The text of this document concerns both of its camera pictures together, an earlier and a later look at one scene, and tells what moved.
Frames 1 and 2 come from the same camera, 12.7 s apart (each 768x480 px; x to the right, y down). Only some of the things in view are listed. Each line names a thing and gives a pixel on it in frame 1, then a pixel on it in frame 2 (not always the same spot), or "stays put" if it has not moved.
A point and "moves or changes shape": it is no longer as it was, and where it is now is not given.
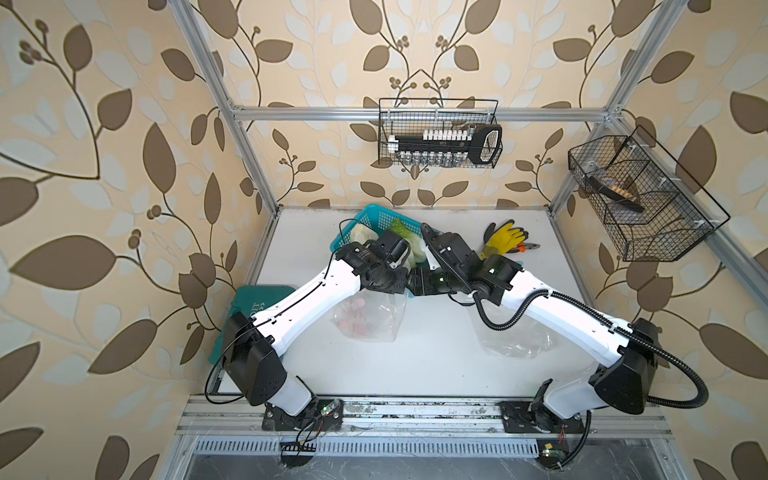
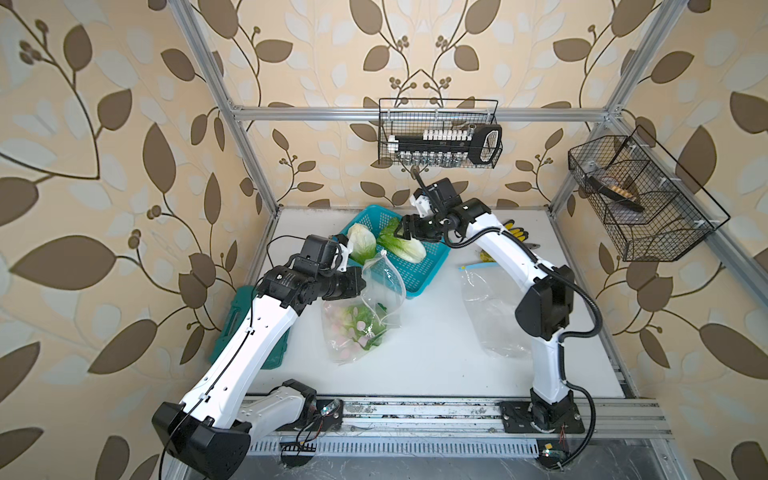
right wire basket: (652, 210) stays put
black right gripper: (421, 281) -> (414, 220)
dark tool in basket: (614, 196) stays put
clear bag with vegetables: (371, 314) moves or changes shape
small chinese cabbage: (362, 234) stays put
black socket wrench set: (480, 144) stays put
